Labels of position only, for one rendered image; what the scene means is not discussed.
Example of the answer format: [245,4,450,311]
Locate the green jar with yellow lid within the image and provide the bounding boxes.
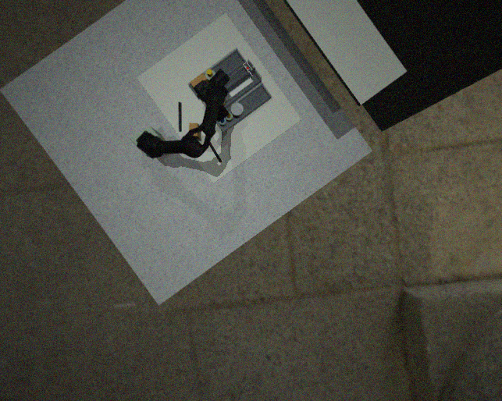
[205,69,215,82]

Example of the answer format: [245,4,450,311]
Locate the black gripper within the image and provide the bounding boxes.
[194,80,229,122]

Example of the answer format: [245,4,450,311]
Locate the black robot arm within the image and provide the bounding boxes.
[136,69,230,158]

